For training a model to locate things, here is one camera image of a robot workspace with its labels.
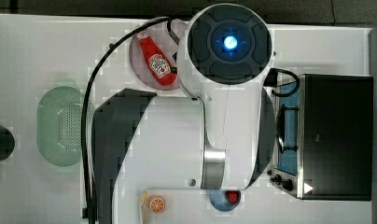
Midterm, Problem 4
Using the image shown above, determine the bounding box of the black oven power cable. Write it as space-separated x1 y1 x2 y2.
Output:
264 67 300 98

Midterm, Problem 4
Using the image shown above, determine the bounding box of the silver toaster oven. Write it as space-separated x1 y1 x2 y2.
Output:
269 75 373 201

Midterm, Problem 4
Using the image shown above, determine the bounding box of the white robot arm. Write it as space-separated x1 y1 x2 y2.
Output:
91 4 272 224

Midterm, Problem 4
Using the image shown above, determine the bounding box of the red ketchup bottle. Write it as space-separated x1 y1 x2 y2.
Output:
135 30 176 86

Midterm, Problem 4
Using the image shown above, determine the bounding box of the yellow banana peel toy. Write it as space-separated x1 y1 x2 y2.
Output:
140 191 147 224

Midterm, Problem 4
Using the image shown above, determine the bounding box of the orange slice toy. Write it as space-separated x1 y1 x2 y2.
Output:
148 197 166 213

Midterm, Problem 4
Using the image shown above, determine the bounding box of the pink round plate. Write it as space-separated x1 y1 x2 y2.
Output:
129 30 179 91

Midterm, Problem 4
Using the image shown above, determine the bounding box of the black cylinder at left edge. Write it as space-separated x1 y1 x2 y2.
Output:
0 126 15 161

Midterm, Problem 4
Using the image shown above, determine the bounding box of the green perforated colander basket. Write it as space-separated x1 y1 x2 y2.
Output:
36 86 84 167

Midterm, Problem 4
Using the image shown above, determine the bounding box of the blue small plate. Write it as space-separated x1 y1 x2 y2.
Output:
209 189 241 212

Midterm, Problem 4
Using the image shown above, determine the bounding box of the red strawberry toy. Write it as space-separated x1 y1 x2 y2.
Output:
225 190 240 204

